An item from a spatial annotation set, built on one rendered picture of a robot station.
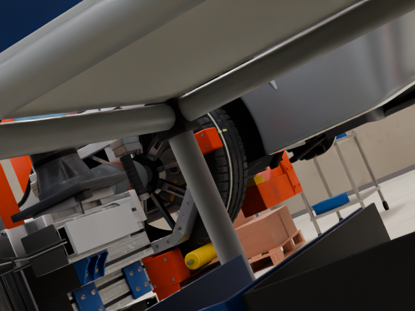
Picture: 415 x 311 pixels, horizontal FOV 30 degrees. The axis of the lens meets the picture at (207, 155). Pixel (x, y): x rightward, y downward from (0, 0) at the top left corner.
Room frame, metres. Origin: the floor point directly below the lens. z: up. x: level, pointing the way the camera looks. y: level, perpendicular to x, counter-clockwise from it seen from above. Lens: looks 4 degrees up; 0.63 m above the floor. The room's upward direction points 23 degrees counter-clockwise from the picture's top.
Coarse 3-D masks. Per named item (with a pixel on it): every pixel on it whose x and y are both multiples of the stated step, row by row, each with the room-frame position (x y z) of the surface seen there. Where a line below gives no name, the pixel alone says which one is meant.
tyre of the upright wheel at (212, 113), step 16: (80, 112) 2.73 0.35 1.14; (224, 112) 2.72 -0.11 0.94; (224, 128) 2.64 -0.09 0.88; (224, 144) 2.60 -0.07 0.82; (240, 144) 2.71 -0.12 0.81; (208, 160) 2.55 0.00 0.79; (224, 160) 2.57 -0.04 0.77; (240, 160) 2.69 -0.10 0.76; (224, 176) 2.56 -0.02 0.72; (240, 176) 2.69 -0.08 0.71; (224, 192) 2.58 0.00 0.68; (240, 192) 2.71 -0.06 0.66; (240, 208) 2.78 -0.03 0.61; (192, 240) 2.63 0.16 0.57; (208, 240) 2.68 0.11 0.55
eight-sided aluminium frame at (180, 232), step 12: (108, 108) 2.58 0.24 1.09; (120, 108) 2.61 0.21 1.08; (192, 204) 2.51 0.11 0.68; (180, 216) 2.54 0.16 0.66; (192, 216) 2.57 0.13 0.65; (180, 228) 2.56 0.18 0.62; (156, 240) 2.59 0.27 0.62; (168, 240) 2.57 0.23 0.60; (180, 240) 2.55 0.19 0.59; (156, 252) 2.60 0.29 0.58
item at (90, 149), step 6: (90, 144) 2.41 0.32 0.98; (96, 144) 2.40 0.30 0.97; (102, 144) 2.39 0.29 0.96; (108, 144) 2.38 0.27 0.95; (78, 150) 2.43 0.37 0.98; (84, 150) 2.42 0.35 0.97; (90, 150) 2.41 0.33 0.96; (96, 150) 2.40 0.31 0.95; (84, 156) 2.42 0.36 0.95; (30, 180) 2.53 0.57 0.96
